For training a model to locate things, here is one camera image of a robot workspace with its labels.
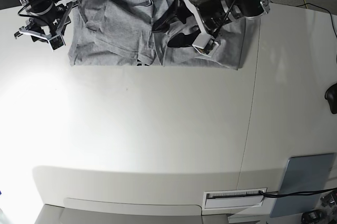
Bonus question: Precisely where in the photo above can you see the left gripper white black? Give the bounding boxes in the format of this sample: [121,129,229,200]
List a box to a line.
[152,0,232,58]

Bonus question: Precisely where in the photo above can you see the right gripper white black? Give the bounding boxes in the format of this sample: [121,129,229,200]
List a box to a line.
[14,0,74,51]

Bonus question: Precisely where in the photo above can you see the grey T-shirt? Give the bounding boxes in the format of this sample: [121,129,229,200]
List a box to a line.
[68,0,246,70]

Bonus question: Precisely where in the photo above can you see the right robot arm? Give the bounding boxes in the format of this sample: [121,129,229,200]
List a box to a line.
[14,0,75,51]

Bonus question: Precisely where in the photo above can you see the black computer mouse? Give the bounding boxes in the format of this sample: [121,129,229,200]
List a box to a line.
[324,83,337,114]

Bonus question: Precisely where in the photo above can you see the grey-blue tablet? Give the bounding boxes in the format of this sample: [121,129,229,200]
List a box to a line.
[270,153,335,218]

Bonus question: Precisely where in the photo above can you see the black cable on table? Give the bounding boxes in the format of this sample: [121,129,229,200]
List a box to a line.
[258,188,337,199]

